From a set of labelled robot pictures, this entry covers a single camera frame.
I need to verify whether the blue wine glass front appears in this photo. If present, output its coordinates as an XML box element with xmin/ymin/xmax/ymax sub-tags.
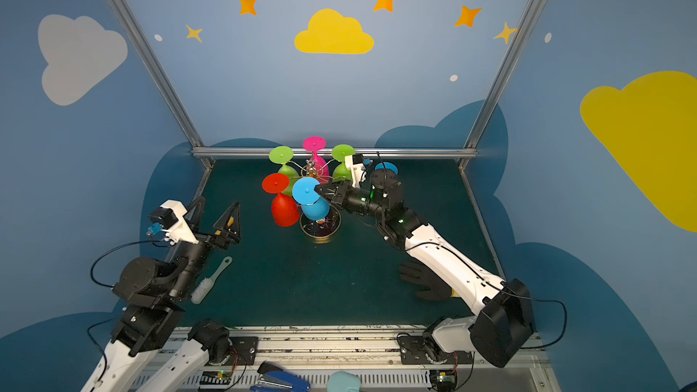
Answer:
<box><xmin>292</xmin><ymin>177</ymin><xmax>330</xmax><ymax>221</ymax></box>

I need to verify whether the blue wine glass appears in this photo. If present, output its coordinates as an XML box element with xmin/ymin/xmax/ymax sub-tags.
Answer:
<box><xmin>374</xmin><ymin>162</ymin><xmax>399</xmax><ymax>174</ymax></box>
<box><xmin>292</xmin><ymin>177</ymin><xmax>330</xmax><ymax>221</ymax></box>

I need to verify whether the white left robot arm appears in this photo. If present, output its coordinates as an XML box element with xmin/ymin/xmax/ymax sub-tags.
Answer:
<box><xmin>83</xmin><ymin>197</ymin><xmax>243</xmax><ymax>391</ymax></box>

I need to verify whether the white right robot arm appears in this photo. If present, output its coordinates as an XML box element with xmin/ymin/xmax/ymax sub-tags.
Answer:
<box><xmin>312</xmin><ymin>169</ymin><xmax>535</xmax><ymax>368</ymax></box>

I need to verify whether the green wine glass right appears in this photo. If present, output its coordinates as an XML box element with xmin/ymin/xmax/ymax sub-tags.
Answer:
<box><xmin>331</xmin><ymin>144</ymin><xmax>356</xmax><ymax>181</ymax></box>

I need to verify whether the green wine glass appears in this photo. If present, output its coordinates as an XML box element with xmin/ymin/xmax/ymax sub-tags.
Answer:
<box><xmin>331</xmin><ymin>144</ymin><xmax>356</xmax><ymax>181</ymax></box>
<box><xmin>269</xmin><ymin>146</ymin><xmax>301</xmax><ymax>197</ymax></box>

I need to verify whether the pink wine glass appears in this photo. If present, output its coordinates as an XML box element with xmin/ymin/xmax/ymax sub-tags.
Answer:
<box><xmin>303</xmin><ymin>136</ymin><xmax>330</xmax><ymax>183</ymax></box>

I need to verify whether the red wine glass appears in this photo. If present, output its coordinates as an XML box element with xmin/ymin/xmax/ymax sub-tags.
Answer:
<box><xmin>262</xmin><ymin>173</ymin><xmax>301</xmax><ymax>227</ymax></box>

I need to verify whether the green wine glass left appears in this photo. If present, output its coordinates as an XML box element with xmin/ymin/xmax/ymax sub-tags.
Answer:
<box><xmin>269</xmin><ymin>146</ymin><xmax>301</xmax><ymax>197</ymax></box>

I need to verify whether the grey white brush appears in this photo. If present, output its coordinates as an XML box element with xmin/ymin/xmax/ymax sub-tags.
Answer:
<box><xmin>191</xmin><ymin>256</ymin><xmax>232</xmax><ymax>305</ymax></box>

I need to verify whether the black work glove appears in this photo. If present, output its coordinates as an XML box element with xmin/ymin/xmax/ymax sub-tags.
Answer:
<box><xmin>399</xmin><ymin>260</ymin><xmax>458</xmax><ymax>301</ymax></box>

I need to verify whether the small green circuit board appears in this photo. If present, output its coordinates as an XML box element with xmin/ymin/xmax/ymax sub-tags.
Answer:
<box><xmin>197</xmin><ymin>371</ymin><xmax>233</xmax><ymax>391</ymax></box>

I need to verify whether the blue stapler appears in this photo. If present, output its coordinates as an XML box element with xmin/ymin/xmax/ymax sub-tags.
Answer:
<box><xmin>250</xmin><ymin>361</ymin><xmax>311</xmax><ymax>392</ymax></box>

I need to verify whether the light teal plastic object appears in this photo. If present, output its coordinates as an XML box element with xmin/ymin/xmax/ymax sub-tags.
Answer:
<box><xmin>326</xmin><ymin>371</ymin><xmax>361</xmax><ymax>392</ymax></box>

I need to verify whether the small right circuit board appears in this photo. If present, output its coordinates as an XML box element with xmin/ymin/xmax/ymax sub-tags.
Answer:
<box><xmin>428</xmin><ymin>370</ymin><xmax>458</xmax><ymax>392</ymax></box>

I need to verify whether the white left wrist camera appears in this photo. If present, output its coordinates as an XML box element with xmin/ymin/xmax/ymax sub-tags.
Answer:
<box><xmin>146</xmin><ymin>200</ymin><xmax>199</xmax><ymax>246</ymax></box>

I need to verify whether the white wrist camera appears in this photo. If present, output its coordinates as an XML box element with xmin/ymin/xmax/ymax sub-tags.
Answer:
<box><xmin>344</xmin><ymin>154</ymin><xmax>367</xmax><ymax>188</ymax></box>
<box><xmin>146</xmin><ymin>200</ymin><xmax>199</xmax><ymax>246</ymax></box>

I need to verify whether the gold wire wine glass rack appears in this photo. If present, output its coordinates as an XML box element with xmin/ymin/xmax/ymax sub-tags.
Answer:
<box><xmin>290</xmin><ymin>156</ymin><xmax>342</xmax><ymax>243</ymax></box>

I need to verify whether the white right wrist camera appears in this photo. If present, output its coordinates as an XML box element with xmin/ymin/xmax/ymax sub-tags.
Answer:
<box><xmin>344</xmin><ymin>154</ymin><xmax>367</xmax><ymax>188</ymax></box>

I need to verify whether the aluminium back frame rail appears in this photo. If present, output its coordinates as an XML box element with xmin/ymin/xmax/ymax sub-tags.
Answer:
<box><xmin>191</xmin><ymin>146</ymin><xmax>478</xmax><ymax>160</ymax></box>

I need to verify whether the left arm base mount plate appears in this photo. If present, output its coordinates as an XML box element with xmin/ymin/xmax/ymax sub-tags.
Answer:
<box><xmin>217</xmin><ymin>336</ymin><xmax>259</xmax><ymax>367</ymax></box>

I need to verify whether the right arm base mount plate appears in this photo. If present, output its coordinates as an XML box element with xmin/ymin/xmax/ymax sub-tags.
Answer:
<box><xmin>395</xmin><ymin>332</ymin><xmax>474</xmax><ymax>366</ymax></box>

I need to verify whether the aluminium left frame post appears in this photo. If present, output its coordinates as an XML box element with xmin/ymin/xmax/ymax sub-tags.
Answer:
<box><xmin>106</xmin><ymin>0</ymin><xmax>204</xmax><ymax>147</ymax></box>

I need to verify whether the aluminium frame post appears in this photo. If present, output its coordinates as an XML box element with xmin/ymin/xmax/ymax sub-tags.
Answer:
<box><xmin>106</xmin><ymin>0</ymin><xmax>204</xmax><ymax>147</ymax></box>
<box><xmin>462</xmin><ymin>0</ymin><xmax>547</xmax><ymax>160</ymax></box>

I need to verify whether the aluminium right frame post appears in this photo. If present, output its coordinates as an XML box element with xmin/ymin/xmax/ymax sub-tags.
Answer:
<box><xmin>462</xmin><ymin>0</ymin><xmax>547</xmax><ymax>160</ymax></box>

